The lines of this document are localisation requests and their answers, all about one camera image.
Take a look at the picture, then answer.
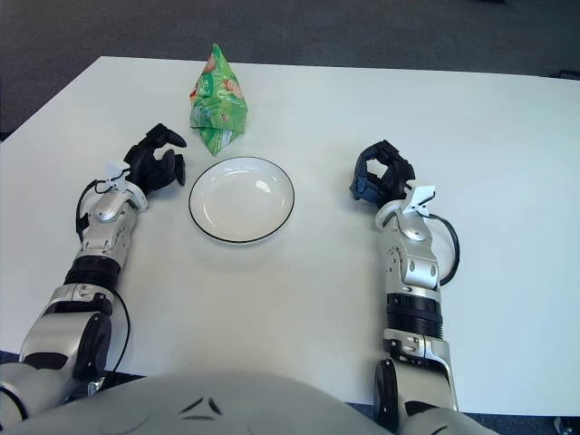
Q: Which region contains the grey caster wheel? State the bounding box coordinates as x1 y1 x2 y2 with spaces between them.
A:
553 415 580 435

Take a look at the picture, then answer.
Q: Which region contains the green snack bag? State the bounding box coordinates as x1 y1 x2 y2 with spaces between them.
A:
188 43 250 159

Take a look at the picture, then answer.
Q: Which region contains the black left elbow cable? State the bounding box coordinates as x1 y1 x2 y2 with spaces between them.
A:
106 289 132 375

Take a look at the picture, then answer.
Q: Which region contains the white plate with black rim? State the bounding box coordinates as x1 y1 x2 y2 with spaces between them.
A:
188 156 296 247

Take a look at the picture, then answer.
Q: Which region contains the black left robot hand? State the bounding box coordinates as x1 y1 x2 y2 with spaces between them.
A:
122 122 188 197

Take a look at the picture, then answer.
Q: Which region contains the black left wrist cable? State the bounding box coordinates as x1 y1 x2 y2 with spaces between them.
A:
75 179 114 241

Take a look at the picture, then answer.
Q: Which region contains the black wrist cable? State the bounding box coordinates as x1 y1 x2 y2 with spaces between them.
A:
75 179 114 241
425 212 461 287

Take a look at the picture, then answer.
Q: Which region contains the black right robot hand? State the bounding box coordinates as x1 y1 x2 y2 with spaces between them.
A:
347 140 416 210

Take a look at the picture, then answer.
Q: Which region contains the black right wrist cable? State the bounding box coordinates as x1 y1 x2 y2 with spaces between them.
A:
425 212 461 287

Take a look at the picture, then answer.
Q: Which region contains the grey robot torso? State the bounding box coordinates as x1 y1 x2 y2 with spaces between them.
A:
0 369 395 435

